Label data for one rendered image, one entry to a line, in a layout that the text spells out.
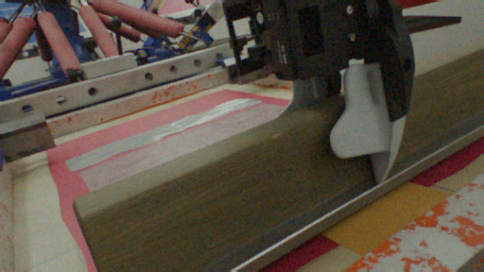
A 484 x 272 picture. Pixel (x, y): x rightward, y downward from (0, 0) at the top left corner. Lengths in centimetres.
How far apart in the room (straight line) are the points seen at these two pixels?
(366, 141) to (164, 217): 14
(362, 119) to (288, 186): 7
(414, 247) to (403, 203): 11
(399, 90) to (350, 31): 5
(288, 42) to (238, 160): 7
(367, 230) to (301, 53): 15
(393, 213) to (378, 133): 8
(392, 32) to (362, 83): 4
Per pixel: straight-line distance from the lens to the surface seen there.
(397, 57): 25
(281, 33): 22
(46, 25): 131
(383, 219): 32
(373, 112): 26
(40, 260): 40
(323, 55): 22
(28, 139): 67
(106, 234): 20
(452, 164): 40
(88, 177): 56
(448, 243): 23
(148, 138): 63
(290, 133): 24
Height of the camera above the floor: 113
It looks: 19 degrees down
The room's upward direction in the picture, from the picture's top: 12 degrees counter-clockwise
